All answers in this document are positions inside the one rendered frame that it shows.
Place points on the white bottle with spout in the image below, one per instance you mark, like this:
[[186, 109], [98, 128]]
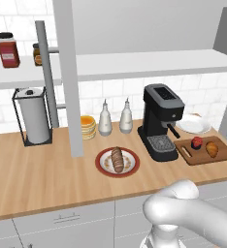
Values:
[[126, 121], [105, 122]]

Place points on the red rimmed plate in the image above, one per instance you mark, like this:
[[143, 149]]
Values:
[[102, 163]]

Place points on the paper towel roll black holder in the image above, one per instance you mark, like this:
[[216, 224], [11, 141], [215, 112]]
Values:
[[34, 116]]

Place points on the red jam jar black lid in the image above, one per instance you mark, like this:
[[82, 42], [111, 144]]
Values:
[[8, 53]]

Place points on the wooden cutting board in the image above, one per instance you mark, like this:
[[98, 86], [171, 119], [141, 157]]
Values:
[[223, 151]]

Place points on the white cabinet shelf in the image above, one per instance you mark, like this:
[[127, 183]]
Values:
[[135, 64]]

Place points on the brown croissant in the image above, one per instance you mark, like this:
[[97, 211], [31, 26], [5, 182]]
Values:
[[212, 149]]

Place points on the black coffee machine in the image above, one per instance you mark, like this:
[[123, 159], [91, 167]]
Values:
[[159, 109]]

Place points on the small amber jar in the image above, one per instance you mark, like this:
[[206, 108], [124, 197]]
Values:
[[37, 58]]

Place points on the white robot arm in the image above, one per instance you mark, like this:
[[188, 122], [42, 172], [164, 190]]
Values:
[[183, 210]]

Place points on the white plate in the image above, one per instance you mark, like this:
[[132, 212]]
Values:
[[193, 124]]

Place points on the brown baguette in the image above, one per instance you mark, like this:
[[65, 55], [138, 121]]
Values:
[[117, 160]]

